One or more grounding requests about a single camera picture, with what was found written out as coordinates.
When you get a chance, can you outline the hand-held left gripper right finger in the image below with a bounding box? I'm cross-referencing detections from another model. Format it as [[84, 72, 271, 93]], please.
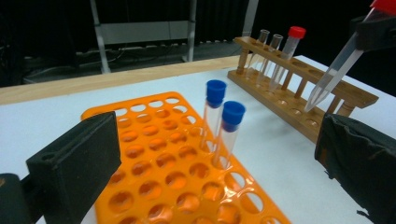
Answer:
[[314, 112, 396, 224]]

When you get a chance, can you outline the clear test tube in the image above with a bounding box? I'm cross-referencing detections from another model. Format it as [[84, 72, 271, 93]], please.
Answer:
[[255, 33, 284, 88], [246, 28, 271, 78]]

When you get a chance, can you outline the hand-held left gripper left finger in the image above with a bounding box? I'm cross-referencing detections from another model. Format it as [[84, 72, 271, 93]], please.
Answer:
[[25, 111, 122, 224]]

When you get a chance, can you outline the white table cover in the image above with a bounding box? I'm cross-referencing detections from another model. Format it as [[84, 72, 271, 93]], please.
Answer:
[[0, 55, 396, 224]]

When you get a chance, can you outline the grey metal stand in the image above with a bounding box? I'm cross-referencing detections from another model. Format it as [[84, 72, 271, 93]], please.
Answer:
[[89, 0, 260, 75]]

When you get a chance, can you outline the red capped test tube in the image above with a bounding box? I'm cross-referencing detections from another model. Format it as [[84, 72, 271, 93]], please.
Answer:
[[268, 25, 307, 93], [303, 0, 396, 113]]

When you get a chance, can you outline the blue capped test tube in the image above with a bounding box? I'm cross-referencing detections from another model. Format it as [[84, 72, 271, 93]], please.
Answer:
[[199, 78, 228, 153], [212, 100, 247, 171]]

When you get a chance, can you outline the orange plastic test tube rack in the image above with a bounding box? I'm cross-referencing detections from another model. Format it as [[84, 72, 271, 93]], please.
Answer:
[[79, 91, 292, 224]]

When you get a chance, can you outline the wooden test tube rack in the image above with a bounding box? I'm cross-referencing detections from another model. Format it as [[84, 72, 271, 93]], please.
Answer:
[[227, 35, 380, 145]]

